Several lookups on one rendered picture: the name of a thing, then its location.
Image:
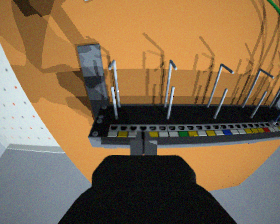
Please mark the dark grey rack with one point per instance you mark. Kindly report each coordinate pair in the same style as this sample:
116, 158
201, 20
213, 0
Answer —
186, 125

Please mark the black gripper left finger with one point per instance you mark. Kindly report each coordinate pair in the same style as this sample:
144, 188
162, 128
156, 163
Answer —
136, 145

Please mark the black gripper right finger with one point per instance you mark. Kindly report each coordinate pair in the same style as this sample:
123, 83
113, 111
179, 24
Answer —
149, 145

